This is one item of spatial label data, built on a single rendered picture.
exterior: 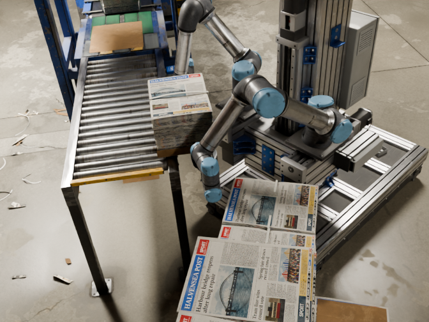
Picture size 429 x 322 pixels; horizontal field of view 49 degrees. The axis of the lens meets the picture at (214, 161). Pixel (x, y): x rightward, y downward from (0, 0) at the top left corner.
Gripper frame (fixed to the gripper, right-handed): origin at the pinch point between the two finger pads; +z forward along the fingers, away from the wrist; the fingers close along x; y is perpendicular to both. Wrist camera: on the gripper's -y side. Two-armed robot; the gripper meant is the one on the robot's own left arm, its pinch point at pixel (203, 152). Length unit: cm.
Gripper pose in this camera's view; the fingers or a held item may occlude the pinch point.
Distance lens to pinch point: 234.0
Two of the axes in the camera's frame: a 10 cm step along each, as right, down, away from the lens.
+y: -0.4, -7.8, -6.3
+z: -1.5, -6.2, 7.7
